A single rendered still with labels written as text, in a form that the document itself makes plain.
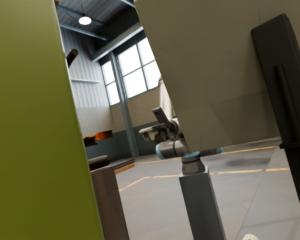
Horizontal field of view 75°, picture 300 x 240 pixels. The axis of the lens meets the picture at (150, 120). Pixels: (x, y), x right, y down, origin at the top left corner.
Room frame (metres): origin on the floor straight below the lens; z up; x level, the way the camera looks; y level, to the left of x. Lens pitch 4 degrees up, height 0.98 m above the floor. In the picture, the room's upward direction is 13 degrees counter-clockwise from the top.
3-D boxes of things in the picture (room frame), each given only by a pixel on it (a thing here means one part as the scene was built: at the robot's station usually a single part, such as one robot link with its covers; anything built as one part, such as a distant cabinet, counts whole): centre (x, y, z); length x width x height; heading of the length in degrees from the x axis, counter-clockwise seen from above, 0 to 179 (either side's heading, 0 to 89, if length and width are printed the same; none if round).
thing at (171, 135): (0.94, -0.05, 0.97); 0.12 x 0.08 x 0.09; 135
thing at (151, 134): (0.85, 0.01, 0.97); 0.09 x 0.03 x 0.06; 135
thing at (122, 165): (6.59, 1.56, 0.12); 1.58 x 0.80 x 0.24; 143
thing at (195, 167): (1.60, -0.25, 0.65); 0.19 x 0.19 x 0.10
